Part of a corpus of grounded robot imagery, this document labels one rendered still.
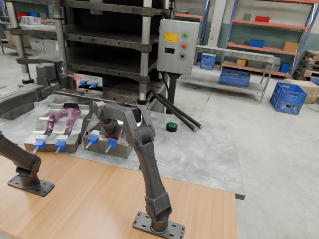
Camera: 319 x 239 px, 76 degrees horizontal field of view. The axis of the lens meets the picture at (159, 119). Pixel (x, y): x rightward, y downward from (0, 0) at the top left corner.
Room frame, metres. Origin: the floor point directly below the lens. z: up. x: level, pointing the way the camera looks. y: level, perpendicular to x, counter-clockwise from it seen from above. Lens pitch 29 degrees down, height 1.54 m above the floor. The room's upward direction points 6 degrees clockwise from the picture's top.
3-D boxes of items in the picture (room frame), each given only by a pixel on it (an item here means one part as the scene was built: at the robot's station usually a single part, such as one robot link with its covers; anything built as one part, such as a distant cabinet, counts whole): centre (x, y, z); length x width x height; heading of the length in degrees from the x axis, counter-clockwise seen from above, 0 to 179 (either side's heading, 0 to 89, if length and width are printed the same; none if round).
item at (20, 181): (0.63, 0.54, 0.84); 0.20 x 0.07 x 0.08; 76
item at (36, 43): (5.66, 3.35, 0.42); 0.60 x 0.42 x 0.33; 65
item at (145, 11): (2.10, 0.66, 1.45); 1.29 x 0.82 x 0.19; 80
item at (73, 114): (1.11, 0.60, 0.90); 0.26 x 0.18 x 0.08; 7
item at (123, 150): (1.14, 0.24, 0.87); 0.50 x 0.26 x 0.14; 170
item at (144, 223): (0.49, -0.04, 0.84); 0.20 x 0.07 x 0.08; 76
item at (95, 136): (0.88, 0.35, 0.89); 0.13 x 0.05 x 0.05; 170
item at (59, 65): (0.90, 0.48, 1.25); 0.07 x 0.06 x 0.11; 76
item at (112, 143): (0.86, 0.24, 0.89); 0.13 x 0.05 x 0.05; 171
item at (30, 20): (5.81, 3.63, 0.96); 0.41 x 0.31 x 0.17; 60
